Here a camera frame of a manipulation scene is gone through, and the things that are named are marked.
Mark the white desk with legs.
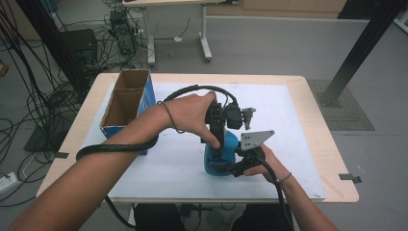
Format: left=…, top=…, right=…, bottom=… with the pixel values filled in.
left=122, top=0, right=240, bottom=66

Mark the wrist hair band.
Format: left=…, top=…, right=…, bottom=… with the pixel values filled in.
left=273, top=171, right=293, bottom=185
left=157, top=100, right=186, bottom=134

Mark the black metal post with base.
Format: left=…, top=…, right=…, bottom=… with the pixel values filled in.
left=317, top=0, right=408, bottom=109

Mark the blue bottle with white cap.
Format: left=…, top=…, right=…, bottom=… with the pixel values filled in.
left=203, top=129, right=240, bottom=177

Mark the person's left hand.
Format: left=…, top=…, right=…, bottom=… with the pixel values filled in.
left=157, top=90, right=222, bottom=150

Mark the dark floor mat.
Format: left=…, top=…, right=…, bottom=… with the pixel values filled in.
left=307, top=79, right=375, bottom=132

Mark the left wrist hair band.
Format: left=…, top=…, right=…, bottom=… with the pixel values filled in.
left=157, top=100, right=186, bottom=134

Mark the white board sheet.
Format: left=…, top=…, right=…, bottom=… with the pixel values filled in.
left=80, top=82, right=325, bottom=201

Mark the person's left leg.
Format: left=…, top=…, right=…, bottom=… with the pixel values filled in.
left=134, top=203, right=187, bottom=231

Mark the orange object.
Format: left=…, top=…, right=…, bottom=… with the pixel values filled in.
left=0, top=59, right=10, bottom=78

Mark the person's right hand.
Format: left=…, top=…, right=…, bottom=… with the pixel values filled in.
left=243, top=143, right=292, bottom=184

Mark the person's right leg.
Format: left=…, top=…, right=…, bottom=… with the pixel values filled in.
left=230, top=203, right=293, bottom=231

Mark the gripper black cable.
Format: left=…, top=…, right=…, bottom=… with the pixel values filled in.
left=259, top=158, right=294, bottom=231
left=75, top=84, right=240, bottom=230

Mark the black computer tower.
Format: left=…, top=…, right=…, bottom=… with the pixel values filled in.
left=110, top=9, right=138, bottom=56

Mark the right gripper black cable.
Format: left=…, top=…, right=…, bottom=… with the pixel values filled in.
left=259, top=158, right=294, bottom=231

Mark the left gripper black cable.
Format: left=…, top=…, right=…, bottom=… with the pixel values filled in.
left=75, top=84, right=240, bottom=230

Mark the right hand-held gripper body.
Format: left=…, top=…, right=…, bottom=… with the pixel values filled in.
left=237, top=129, right=276, bottom=171

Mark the white power strip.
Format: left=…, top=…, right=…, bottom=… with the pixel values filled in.
left=0, top=171, right=17, bottom=193

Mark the right wrist hair band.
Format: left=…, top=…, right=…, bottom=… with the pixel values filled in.
left=273, top=171, right=293, bottom=185

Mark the black box on floor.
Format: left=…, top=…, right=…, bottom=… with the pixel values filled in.
left=59, top=28, right=99, bottom=65

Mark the person's leg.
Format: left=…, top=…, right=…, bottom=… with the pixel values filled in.
left=134, top=203, right=187, bottom=231
left=230, top=203, right=293, bottom=231

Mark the blue cardboard box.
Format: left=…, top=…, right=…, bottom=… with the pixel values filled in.
left=99, top=68, right=157, bottom=156

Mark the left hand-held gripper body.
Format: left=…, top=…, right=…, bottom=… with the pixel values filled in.
left=200, top=101, right=258, bottom=152

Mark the bundle of black floor cables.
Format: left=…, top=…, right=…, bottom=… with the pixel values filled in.
left=0, top=0, right=107, bottom=206

